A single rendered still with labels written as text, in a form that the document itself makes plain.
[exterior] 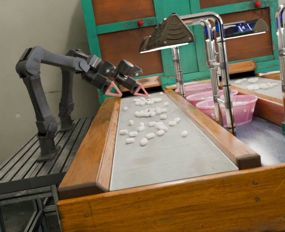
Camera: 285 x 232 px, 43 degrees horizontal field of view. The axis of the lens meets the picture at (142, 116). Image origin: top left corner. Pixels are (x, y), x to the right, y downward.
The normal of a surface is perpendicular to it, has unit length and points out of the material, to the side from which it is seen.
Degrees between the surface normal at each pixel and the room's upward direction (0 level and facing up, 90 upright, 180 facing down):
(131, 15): 90
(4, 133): 90
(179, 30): 90
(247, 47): 90
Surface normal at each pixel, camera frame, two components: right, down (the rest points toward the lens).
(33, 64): 0.71, 0.00
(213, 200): 0.04, 0.16
